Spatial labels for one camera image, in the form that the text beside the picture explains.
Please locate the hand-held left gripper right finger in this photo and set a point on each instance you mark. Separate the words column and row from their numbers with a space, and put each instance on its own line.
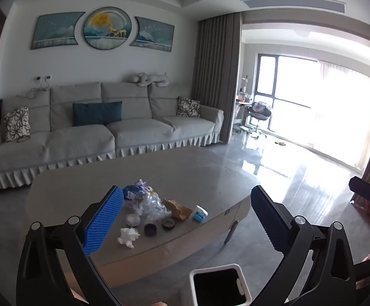
column 269, row 220

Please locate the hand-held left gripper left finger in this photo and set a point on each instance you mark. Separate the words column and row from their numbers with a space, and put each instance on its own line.
column 103, row 220

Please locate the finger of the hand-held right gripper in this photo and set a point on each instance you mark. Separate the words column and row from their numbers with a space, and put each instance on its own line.
column 365, row 189

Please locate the clear plastic bag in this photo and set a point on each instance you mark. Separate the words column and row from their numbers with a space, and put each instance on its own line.
column 154, row 207

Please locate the torn brown cardboard piece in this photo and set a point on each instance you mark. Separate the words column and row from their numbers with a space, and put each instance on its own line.
column 178, row 210

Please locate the white square trash bin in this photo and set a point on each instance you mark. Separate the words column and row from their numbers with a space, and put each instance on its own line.
column 218, row 285

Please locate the white round lid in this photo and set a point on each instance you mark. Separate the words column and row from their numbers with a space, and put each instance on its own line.
column 133, row 220

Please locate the crumpled white tissue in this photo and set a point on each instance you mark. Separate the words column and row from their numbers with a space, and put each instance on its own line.
column 128, row 237

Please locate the crumpled blue wrapper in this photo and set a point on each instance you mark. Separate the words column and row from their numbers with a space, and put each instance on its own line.
column 131, row 193

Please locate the dark purple round cap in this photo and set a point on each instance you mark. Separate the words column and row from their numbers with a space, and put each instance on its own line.
column 150, row 230

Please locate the crumpled white and purple wrapper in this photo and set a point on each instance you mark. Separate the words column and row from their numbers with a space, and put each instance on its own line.
column 144, row 186

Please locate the brown round cap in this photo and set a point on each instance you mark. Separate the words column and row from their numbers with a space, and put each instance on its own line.
column 168, row 224

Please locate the small blue and white packet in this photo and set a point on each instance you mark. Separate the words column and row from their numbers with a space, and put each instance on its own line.
column 200, row 213

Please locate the pair of slippers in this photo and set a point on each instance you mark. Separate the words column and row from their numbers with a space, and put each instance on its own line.
column 280, row 142

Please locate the grey fabric sofa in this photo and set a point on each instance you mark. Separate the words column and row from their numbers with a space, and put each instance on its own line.
column 76, row 140

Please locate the teal throw pillow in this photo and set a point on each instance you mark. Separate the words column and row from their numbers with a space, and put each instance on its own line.
column 97, row 113

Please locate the swivel chair with clothes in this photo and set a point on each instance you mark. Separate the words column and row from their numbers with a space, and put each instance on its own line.
column 259, row 111

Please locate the white storage rack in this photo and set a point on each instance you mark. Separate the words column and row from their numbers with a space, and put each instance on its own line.
column 242, row 108

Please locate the large floral throw pillow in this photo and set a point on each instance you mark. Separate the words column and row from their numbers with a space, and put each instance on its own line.
column 16, row 123

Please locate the small floral throw pillow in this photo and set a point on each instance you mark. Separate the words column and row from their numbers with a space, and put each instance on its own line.
column 188, row 106

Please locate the dark framed window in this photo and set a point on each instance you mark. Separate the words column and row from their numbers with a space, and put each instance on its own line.
column 267, row 79

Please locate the white plush toy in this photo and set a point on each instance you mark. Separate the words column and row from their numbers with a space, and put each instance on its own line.
column 149, row 79

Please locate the grey pleated curtain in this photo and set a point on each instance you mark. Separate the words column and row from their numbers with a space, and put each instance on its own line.
column 216, row 76

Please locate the white wall socket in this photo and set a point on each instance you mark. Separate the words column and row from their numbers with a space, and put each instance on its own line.
column 43, row 77

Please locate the round deer wall painting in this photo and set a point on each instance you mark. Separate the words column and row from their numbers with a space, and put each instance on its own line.
column 107, row 28

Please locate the small mountain wall painting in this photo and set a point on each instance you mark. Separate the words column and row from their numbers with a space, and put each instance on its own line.
column 153, row 34

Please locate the curved-edge mountain wall painting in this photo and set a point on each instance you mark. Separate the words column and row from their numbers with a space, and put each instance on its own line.
column 55, row 31

